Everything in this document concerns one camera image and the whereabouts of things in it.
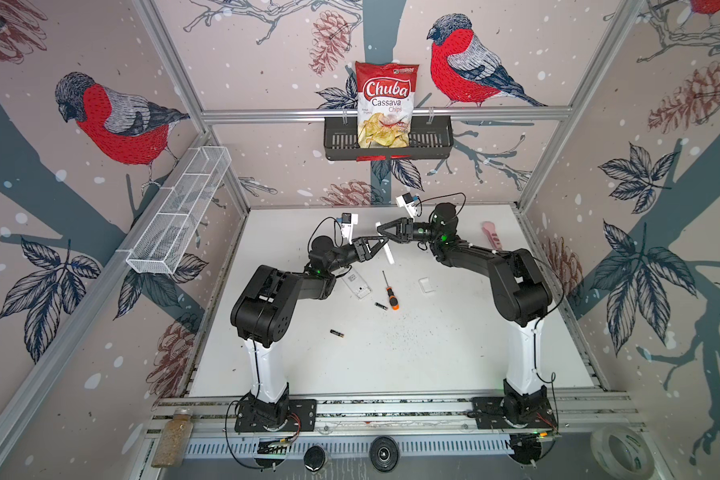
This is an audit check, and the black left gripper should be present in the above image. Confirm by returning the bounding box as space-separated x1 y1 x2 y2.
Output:
325 238 386 276

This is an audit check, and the white remote control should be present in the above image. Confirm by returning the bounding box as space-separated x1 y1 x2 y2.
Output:
375 222 395 265
342 270 372 299

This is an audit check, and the orange black screwdriver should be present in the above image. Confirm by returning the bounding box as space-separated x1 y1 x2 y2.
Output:
382 272 399 310

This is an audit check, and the white battery cover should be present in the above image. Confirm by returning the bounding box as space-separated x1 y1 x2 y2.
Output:
418 277 435 294

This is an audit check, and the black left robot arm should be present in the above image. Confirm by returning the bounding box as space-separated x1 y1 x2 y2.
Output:
230 235 388 424

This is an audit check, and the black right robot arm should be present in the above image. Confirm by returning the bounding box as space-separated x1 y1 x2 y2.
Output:
376 203 553 426

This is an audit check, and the Chuba cassava chips bag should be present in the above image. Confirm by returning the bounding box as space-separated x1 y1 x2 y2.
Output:
355 62 419 148

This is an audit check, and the black round speaker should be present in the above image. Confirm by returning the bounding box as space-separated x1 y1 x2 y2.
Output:
369 436 400 473

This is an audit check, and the black round cap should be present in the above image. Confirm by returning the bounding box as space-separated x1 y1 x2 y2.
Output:
303 445 327 473

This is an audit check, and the glass jar with grains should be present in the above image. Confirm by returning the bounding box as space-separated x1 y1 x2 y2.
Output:
151 408 193 468

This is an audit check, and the clear tape roll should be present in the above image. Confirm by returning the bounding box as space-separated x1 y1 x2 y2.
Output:
590 425 655 480

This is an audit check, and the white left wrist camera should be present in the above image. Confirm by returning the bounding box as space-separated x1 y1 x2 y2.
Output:
339 213 359 243

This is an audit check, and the pink handled knife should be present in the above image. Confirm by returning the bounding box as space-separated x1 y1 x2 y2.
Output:
481 221 503 251

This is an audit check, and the black wire basket shelf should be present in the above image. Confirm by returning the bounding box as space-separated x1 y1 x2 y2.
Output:
323 116 454 162

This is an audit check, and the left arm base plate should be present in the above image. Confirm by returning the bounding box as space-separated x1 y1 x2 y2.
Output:
234 396 317 433

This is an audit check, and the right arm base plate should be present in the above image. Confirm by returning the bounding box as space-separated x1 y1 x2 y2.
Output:
468 395 558 430

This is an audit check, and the white mesh wall shelf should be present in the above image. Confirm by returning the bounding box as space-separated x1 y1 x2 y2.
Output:
126 146 231 275

